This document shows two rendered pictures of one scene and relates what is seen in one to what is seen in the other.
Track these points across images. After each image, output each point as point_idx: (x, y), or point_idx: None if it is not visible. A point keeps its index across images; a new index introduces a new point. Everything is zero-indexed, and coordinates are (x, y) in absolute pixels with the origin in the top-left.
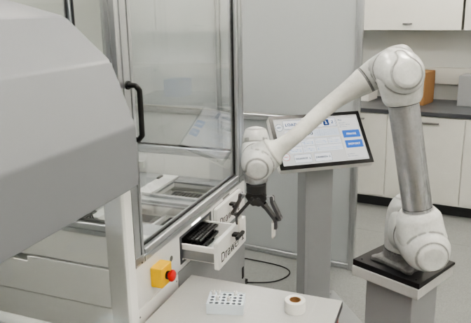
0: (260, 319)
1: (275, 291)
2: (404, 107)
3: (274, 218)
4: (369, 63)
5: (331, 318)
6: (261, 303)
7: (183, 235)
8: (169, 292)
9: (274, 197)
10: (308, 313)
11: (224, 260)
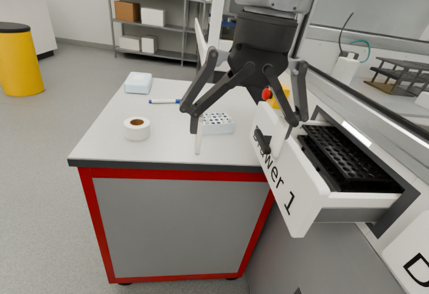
0: (172, 120)
1: (170, 156)
2: None
3: (196, 101)
4: None
5: (92, 129)
6: (179, 136)
7: (322, 112)
8: None
9: (207, 57)
10: (121, 132)
11: (256, 145)
